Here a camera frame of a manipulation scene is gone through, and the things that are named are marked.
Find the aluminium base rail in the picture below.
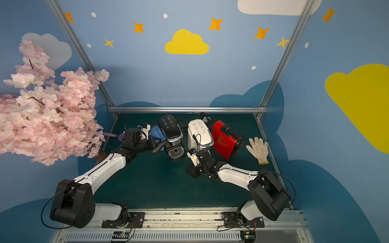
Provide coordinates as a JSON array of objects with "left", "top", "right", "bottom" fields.
[{"left": 51, "top": 207, "right": 314, "bottom": 243}]

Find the blue grey cleaning cloth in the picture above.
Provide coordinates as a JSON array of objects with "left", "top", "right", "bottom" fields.
[{"left": 149, "top": 126, "right": 167, "bottom": 153}]

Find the horizontal aluminium frame bar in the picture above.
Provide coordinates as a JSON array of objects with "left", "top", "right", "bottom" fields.
[{"left": 108, "top": 106, "right": 267, "bottom": 113}]

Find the left aluminium frame post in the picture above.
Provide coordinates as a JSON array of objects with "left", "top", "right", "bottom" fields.
[{"left": 46, "top": 0, "right": 115, "bottom": 107}]

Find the black coffee machine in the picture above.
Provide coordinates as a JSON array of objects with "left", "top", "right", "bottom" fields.
[{"left": 158, "top": 114, "right": 185, "bottom": 161}]

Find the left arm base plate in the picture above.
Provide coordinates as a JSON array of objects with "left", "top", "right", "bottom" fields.
[{"left": 101, "top": 212, "right": 145, "bottom": 229}]

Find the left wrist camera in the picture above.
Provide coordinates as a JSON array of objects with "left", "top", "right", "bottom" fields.
[{"left": 139, "top": 123, "right": 151, "bottom": 141}]

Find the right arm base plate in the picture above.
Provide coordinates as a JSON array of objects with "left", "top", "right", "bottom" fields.
[{"left": 221, "top": 212, "right": 265, "bottom": 228}]

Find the pink cherry blossom tree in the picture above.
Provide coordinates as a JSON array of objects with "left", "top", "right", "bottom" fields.
[{"left": 1, "top": 40, "right": 109, "bottom": 166}]

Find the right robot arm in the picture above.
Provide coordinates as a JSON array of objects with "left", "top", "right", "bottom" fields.
[{"left": 187, "top": 149, "right": 292, "bottom": 221}]

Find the white coffee machine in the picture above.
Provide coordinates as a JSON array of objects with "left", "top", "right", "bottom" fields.
[{"left": 187, "top": 119, "right": 214, "bottom": 152}]

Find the white knit glove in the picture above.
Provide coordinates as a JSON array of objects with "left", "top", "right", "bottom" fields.
[{"left": 246, "top": 137, "right": 269, "bottom": 165}]

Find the red coffee machine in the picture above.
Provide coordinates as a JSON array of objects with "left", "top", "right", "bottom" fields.
[{"left": 211, "top": 120, "right": 244, "bottom": 160}]

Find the right aluminium frame post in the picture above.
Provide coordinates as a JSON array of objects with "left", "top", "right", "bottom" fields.
[{"left": 255, "top": 0, "right": 316, "bottom": 121}]

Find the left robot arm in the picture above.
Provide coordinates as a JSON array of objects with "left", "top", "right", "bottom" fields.
[{"left": 50, "top": 125, "right": 156, "bottom": 228}]

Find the purple toy fork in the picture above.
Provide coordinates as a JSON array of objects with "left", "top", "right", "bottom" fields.
[{"left": 103, "top": 132, "right": 125, "bottom": 142}]

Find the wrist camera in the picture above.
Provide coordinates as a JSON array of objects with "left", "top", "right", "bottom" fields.
[
  {"left": 187, "top": 148, "right": 199, "bottom": 167},
  {"left": 139, "top": 123, "right": 151, "bottom": 141}
]

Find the aluminium frame post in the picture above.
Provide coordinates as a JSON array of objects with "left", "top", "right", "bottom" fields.
[
  {"left": 255, "top": 0, "right": 316, "bottom": 121},
  {"left": 46, "top": 0, "right": 115, "bottom": 107}
]

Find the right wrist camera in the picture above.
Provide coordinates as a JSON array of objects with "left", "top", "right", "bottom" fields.
[{"left": 187, "top": 148, "right": 199, "bottom": 167}]

